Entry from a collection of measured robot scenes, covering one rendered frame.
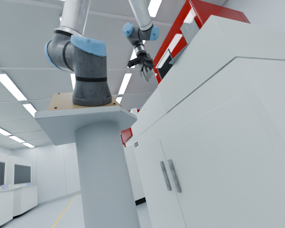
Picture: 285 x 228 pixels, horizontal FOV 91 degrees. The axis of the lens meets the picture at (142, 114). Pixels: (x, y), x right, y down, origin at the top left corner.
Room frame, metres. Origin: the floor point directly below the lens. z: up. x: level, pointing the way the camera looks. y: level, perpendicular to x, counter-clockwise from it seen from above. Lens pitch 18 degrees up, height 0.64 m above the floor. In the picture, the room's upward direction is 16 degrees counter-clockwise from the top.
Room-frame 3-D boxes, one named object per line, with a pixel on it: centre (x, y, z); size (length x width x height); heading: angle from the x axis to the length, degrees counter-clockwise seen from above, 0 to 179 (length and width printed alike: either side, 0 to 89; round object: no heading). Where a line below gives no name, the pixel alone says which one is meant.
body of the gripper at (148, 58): (0.78, -0.11, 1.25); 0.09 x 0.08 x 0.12; 115
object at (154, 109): (0.88, -0.04, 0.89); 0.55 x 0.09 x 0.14; 25
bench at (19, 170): (5.45, 5.45, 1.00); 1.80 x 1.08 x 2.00; 25
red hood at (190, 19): (1.38, -0.80, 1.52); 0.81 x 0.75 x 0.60; 25
